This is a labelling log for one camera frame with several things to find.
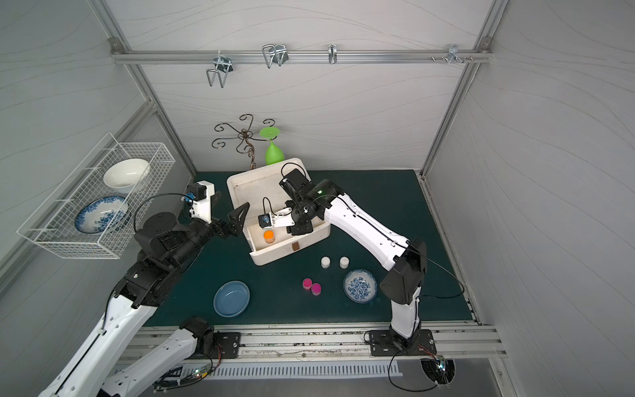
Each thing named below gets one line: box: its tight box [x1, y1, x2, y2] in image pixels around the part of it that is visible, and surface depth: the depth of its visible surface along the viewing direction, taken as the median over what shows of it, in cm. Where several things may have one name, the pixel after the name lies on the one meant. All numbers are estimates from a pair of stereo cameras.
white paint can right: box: [338, 256, 350, 269], surface depth 90 cm
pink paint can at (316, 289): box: [311, 282, 322, 297], surface depth 85 cm
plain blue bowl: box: [213, 280, 251, 318], surface depth 82 cm
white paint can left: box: [320, 256, 331, 269], surface depth 90 cm
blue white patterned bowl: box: [343, 268, 378, 304], surface depth 86 cm
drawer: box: [242, 218, 332, 267], surface depth 76 cm
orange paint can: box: [263, 229, 276, 244], surface depth 80 cm
